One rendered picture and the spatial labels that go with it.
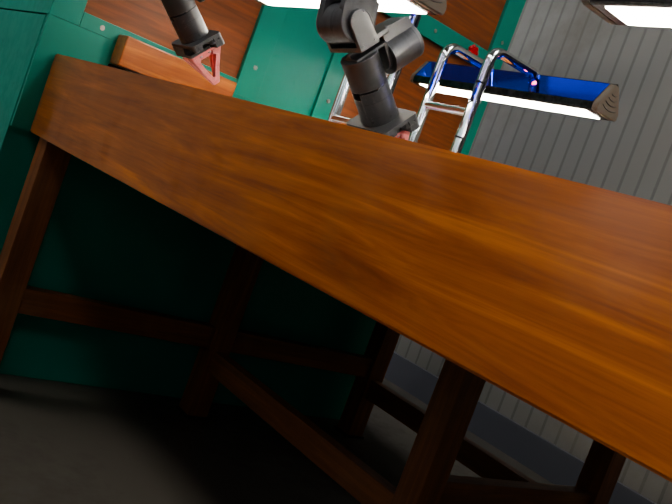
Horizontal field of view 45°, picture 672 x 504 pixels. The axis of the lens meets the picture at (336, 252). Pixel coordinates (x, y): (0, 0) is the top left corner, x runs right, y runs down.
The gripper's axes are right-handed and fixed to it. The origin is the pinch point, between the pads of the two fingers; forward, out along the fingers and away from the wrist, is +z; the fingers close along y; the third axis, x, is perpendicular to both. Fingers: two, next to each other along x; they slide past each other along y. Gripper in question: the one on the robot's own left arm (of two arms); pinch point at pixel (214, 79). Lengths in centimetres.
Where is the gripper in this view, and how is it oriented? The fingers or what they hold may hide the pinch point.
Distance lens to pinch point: 166.6
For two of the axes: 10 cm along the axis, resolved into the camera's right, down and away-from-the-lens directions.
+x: -7.5, 5.6, -3.5
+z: 3.4, 7.8, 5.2
